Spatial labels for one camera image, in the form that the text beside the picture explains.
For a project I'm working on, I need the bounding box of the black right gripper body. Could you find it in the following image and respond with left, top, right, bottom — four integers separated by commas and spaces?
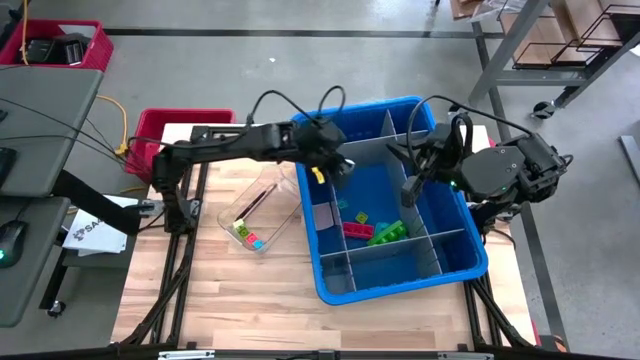
416, 122, 475, 175

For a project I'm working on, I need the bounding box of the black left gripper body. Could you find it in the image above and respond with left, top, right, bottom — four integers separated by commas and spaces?
297, 120, 350, 172

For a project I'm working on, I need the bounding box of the grey slotted divider panel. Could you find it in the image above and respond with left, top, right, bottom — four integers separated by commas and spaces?
380, 108, 445, 279
342, 128, 434, 169
312, 179, 359, 295
318, 227, 471, 259

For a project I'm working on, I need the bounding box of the large blue plastic bin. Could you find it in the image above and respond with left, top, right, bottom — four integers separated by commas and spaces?
290, 95, 490, 307

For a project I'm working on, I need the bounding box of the clear plastic container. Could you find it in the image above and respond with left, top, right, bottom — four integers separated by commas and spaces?
216, 166, 304, 256

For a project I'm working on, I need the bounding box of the black caster wheel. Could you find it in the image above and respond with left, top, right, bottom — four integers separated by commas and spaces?
447, 101, 472, 122
531, 100, 557, 121

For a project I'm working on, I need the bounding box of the metal rolling cart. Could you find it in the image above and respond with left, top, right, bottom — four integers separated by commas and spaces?
467, 0, 640, 109

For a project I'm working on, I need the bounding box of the brown cardboard piece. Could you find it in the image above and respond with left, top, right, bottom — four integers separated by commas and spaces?
449, 0, 484, 22

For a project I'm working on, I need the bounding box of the brown cardboard box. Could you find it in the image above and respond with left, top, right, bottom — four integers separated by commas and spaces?
499, 0, 640, 66

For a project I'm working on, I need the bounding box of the empty red plastic basket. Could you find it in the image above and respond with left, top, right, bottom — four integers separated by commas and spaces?
124, 107, 236, 176

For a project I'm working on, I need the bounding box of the black diagonal bar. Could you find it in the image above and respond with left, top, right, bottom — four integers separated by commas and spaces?
52, 168, 144, 237

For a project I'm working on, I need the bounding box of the red basket with black devices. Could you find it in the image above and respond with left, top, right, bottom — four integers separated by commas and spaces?
0, 18, 115, 73

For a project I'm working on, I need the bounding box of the white printed paper sheet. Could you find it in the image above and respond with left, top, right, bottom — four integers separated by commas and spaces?
62, 195, 129, 258

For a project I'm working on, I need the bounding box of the black box device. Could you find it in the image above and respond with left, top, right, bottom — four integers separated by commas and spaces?
53, 33, 92, 67
24, 38, 55, 65

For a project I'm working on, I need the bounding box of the grey desk top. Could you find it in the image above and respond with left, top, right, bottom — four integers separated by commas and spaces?
0, 64, 105, 199
0, 195, 72, 329

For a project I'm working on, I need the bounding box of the black desk leg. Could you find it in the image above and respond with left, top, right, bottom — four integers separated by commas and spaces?
38, 247, 69, 320

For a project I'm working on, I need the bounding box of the black flat device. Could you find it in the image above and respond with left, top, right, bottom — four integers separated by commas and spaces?
0, 146, 20, 189

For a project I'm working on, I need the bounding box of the black computer mouse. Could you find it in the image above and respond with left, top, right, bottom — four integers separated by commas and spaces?
0, 219, 29, 269

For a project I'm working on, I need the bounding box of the silver metal bracket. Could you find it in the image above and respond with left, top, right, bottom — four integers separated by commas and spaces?
437, 351, 495, 360
157, 349, 216, 360

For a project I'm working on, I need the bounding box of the black wire rack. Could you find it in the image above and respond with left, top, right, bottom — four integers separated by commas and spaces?
496, 3, 640, 70

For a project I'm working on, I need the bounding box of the yellow cable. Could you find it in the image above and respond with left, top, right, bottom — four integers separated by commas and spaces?
19, 0, 32, 67
96, 93, 131, 156

